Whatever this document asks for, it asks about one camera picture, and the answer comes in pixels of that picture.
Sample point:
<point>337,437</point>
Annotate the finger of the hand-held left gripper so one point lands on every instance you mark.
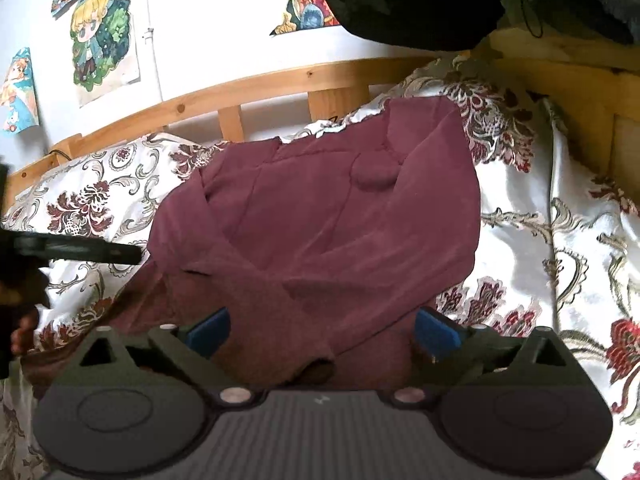
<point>90,251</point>

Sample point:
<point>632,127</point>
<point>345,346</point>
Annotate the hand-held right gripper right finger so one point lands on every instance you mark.
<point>436,332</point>

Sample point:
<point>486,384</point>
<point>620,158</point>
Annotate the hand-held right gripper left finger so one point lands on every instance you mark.
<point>211,331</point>

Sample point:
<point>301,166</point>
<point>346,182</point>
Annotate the maroon fleece garment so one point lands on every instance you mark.
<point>310,220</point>

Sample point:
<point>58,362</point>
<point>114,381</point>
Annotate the person's left hand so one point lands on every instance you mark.
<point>24,332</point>

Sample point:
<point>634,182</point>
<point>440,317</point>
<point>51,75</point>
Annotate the white floral blanket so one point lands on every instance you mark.
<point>540,240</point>

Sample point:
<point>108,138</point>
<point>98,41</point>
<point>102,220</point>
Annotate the small curled cartoon poster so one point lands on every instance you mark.
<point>20,90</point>

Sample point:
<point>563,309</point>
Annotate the blonde cartoon figure poster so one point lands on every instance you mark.
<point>102,35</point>

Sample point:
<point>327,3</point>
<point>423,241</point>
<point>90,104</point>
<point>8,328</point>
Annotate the white wall pipe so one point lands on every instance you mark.
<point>151,30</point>

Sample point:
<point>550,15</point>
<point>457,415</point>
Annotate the wooden bed frame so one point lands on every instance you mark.
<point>280,87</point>

